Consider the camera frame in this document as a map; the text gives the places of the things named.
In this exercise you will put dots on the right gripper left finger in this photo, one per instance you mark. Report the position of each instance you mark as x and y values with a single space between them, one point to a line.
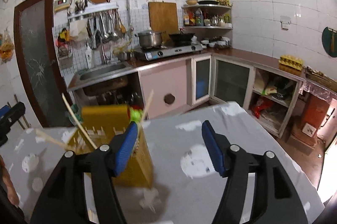
76 180

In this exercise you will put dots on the person's left hand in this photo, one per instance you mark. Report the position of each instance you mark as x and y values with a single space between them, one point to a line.
11 192

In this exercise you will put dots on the steel utensil rack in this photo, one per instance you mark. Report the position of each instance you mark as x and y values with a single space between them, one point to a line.
101 20

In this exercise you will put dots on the grey polar bear tablecloth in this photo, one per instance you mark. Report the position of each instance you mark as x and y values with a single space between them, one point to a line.
186 188

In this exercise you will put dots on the yellow slotted utensil holder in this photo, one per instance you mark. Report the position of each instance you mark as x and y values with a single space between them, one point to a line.
112 122

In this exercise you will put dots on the steel sink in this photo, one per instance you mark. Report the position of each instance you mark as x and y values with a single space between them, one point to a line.
102 70

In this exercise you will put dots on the gas stove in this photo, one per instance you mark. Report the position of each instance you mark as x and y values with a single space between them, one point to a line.
149 54

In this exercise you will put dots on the hanging yellow bag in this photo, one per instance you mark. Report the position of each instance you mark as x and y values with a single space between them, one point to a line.
7 47

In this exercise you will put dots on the rectangular wooden cutting board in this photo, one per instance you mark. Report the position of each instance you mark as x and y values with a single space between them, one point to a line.
163 18

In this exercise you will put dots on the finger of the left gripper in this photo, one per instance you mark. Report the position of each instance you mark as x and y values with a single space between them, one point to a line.
10 118
4 110

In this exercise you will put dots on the kitchen counter cabinet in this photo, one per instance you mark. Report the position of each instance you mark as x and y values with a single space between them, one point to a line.
182 83

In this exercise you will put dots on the yellow egg tray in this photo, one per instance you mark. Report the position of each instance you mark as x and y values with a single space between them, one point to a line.
291 61

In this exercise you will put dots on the wooden chopstick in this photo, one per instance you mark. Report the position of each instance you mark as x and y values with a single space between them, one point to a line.
147 106
48 138
79 125

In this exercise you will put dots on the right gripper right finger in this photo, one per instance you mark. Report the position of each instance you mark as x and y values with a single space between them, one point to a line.
275 199

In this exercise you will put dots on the brown framed glass door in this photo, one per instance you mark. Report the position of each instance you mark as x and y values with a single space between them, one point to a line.
38 64

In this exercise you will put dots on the green round wall board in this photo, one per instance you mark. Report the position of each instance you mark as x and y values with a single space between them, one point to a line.
329 38

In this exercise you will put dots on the green handled fork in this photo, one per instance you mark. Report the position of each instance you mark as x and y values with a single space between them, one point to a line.
136 116

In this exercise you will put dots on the orange gas cylinder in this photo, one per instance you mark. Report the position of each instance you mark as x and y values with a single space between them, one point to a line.
313 115

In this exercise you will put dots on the steel cooking pot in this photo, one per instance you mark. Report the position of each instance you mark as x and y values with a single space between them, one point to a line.
149 39

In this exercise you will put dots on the corner wall shelf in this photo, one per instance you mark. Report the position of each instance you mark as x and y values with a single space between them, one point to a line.
207 16

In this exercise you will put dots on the white dish soap bottle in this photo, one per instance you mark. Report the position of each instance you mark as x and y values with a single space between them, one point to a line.
89 54

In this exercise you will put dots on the wall control box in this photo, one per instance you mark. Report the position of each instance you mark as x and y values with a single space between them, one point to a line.
60 5

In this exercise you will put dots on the black wok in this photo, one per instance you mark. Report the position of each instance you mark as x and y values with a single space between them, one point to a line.
181 39

